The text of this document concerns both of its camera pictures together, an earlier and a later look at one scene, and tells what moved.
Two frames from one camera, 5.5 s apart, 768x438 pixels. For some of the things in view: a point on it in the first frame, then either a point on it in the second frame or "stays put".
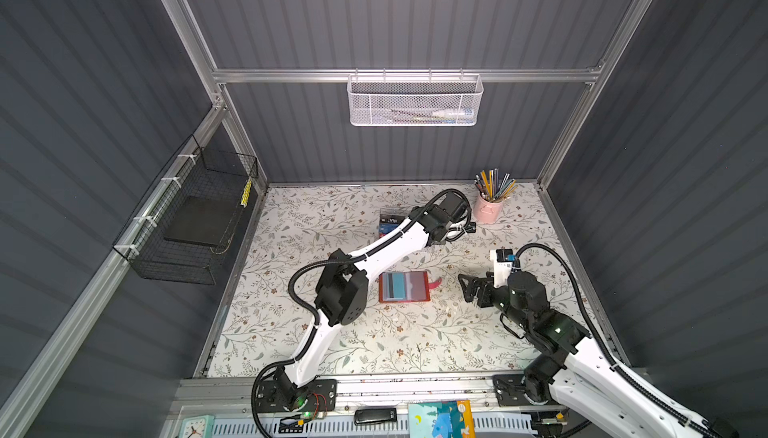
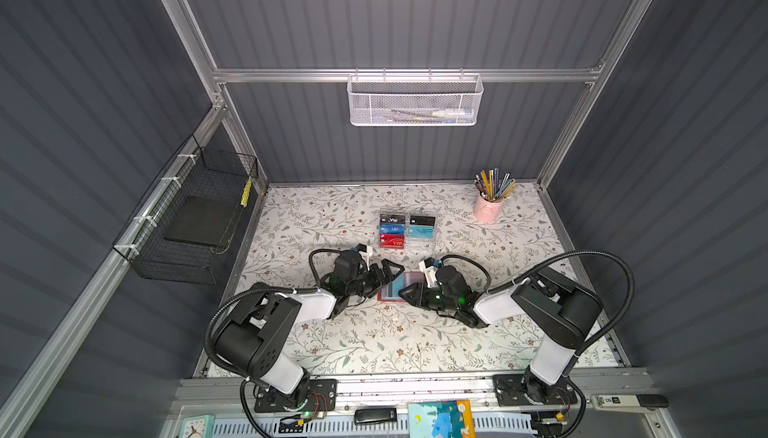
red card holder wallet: (406, 286) stays put
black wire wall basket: (185, 229) stays put
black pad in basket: (202, 220) stays put
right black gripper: (469, 291) to (419, 294)
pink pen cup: (487, 212) stays put
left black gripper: (428, 212) to (388, 277)
